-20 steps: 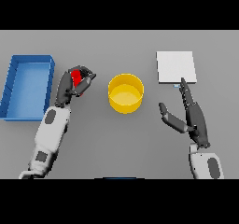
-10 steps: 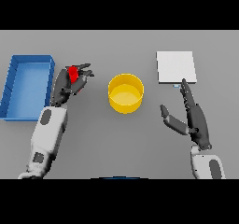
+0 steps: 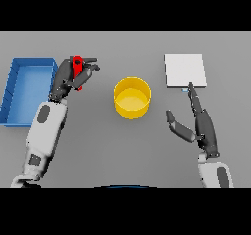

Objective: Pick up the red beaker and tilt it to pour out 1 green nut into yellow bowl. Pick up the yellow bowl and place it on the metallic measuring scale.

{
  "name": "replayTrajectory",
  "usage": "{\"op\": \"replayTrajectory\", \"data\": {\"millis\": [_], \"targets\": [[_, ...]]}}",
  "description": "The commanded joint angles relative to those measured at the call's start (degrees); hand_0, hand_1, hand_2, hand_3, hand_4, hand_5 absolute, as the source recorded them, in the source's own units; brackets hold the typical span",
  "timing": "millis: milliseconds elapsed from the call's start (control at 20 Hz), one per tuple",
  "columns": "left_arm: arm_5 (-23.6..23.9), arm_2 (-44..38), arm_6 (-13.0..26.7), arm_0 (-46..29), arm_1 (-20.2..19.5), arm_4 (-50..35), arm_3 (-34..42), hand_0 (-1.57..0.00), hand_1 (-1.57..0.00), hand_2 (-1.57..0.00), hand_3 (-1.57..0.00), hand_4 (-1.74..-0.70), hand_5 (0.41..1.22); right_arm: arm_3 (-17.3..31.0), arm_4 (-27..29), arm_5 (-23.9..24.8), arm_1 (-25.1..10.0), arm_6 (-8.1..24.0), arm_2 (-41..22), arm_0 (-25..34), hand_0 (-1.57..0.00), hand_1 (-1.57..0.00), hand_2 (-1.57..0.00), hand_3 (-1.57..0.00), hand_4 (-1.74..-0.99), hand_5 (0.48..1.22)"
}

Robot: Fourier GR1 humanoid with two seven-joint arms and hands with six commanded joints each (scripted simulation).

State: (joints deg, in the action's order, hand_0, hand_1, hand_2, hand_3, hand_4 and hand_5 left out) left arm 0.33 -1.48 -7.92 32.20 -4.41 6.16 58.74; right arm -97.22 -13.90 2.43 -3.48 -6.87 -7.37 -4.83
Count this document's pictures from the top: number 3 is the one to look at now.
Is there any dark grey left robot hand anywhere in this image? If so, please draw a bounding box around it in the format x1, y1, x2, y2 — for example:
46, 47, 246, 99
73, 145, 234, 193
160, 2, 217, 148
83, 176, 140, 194
48, 57, 101, 104

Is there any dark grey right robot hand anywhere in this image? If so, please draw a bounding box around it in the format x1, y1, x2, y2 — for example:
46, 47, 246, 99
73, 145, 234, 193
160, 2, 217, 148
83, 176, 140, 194
165, 81, 221, 159

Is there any red beaker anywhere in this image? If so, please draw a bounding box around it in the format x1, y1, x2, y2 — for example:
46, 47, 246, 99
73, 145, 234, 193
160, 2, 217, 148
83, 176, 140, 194
72, 55, 84, 91

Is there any pale square measuring scale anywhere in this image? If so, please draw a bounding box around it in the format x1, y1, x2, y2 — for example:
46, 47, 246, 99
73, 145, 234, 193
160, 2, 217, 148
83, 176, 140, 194
164, 53, 208, 89

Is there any yellow bowl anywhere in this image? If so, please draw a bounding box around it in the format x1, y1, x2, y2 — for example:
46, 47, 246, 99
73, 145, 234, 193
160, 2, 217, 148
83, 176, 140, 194
113, 76, 152, 120

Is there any blue tray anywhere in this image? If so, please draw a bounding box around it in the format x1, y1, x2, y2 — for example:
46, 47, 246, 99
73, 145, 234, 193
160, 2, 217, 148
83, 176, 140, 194
0, 57, 59, 128

